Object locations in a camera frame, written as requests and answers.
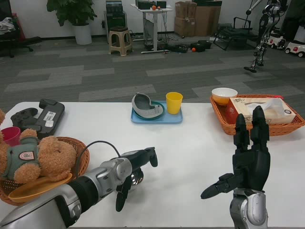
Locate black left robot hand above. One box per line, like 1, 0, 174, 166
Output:
115, 147, 158, 212

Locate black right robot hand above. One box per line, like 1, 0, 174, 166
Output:
200, 106, 271, 200

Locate shiny metal bowl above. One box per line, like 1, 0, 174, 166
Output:
130, 168, 145, 189

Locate white and orange bowl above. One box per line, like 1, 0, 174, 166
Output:
211, 87, 238, 106

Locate light blue plastic tray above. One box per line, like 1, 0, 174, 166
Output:
131, 100, 184, 125

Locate rectangular orange wicker basket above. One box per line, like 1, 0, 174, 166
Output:
210, 94, 305, 137

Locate teal plastic dish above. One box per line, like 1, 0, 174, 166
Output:
134, 101, 165, 121

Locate round orange wicker basket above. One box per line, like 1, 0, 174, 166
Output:
0, 136, 91, 206

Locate brown tissue box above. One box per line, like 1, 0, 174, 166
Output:
225, 96, 297, 125

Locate yellow plastic cup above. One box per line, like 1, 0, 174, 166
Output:
165, 92, 183, 115

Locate brown teddy bear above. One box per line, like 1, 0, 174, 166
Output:
0, 108, 77, 184

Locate black device with label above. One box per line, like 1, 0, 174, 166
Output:
22, 99, 65, 139

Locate orange plastic plate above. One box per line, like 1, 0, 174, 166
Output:
8, 173, 73, 203

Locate black floor equipment pile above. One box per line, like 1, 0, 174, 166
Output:
170, 44, 189, 53

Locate black game controller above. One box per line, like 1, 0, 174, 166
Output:
10, 107, 39, 128

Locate beige plastic stool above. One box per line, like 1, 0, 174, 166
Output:
108, 26, 133, 57

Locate white toy car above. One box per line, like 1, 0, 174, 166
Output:
285, 40, 305, 58
266, 30, 286, 50

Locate black floor cases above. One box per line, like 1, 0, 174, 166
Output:
190, 40, 212, 52

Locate pink plastic cup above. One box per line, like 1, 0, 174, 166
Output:
1, 126, 21, 146

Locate white standing desk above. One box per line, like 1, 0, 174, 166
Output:
130, 3, 173, 54

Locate black folding cot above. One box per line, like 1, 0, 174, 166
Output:
213, 16, 259, 51

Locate white plant pot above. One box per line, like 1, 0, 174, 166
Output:
72, 23, 92, 45

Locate medium cardboard box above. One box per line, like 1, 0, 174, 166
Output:
173, 16, 196, 37

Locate black equipment rack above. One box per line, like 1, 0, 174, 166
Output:
103, 0, 127, 36

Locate silver black humanoid robot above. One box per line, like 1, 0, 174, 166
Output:
243, 0, 290, 73

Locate large black desk box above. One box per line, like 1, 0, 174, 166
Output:
135, 0, 154, 10

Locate tall cardboard box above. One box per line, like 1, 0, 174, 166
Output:
194, 1, 222, 37

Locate small cardboard box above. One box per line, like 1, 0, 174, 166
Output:
175, 1, 197, 19

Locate large green potted plant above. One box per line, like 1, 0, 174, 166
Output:
46, 0, 98, 27

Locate black office chair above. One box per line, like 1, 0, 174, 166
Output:
0, 0, 42, 58

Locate red board behind chair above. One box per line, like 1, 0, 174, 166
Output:
11, 13, 26, 40

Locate white cloth on chair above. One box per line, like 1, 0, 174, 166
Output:
0, 17, 16, 33

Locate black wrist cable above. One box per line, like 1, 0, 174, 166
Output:
75, 140, 121, 178

